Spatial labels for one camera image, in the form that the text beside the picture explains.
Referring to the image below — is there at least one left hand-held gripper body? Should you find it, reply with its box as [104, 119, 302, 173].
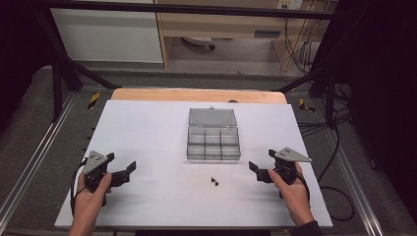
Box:
[83, 149, 109, 194]

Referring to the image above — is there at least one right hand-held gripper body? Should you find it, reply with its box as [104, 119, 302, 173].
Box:
[273, 147, 313, 186]

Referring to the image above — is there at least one person's right hand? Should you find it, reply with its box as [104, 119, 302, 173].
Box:
[268, 162, 316, 227]

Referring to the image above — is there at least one person's left hand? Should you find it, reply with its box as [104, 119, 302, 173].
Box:
[75, 172, 113, 219]

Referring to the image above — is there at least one white board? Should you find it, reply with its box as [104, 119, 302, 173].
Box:
[53, 99, 334, 230]

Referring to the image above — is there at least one yellow black tape marker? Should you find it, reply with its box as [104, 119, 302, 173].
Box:
[87, 91, 101, 110]
[298, 97, 317, 113]

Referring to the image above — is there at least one clear plastic compartment box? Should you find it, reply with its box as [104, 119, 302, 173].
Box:
[186, 105, 242, 162]

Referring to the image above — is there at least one wooden table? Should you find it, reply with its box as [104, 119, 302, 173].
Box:
[110, 88, 288, 105]

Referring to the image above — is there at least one black curtain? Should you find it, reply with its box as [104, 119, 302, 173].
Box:
[0, 0, 53, 129]
[333, 0, 417, 227]

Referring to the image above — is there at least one white cabinet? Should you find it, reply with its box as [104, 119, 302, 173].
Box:
[49, 0, 164, 64]

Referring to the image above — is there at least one office chair base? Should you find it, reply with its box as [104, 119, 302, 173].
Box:
[180, 35, 217, 51]

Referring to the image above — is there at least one light wooden desk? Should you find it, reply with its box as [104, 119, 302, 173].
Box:
[152, 0, 339, 71]

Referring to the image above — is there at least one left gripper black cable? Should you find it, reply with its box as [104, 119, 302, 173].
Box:
[70, 158, 89, 218]

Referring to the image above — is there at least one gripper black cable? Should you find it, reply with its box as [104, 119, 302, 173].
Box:
[70, 158, 89, 218]
[294, 168, 312, 209]

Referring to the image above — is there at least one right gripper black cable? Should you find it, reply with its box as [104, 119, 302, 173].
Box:
[294, 168, 312, 209]

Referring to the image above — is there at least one black cable on floor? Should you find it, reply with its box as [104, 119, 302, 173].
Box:
[296, 106, 357, 222]

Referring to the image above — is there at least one aluminium floor rail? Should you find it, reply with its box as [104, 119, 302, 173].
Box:
[0, 92, 79, 225]
[326, 129, 386, 236]

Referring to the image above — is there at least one bundle of hanging cables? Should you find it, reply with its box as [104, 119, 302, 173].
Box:
[279, 9, 324, 77]

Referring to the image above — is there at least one wall socket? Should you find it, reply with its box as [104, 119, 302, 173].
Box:
[276, 0, 304, 11]

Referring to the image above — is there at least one black metal frame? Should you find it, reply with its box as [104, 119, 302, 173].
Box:
[32, 0, 342, 124]

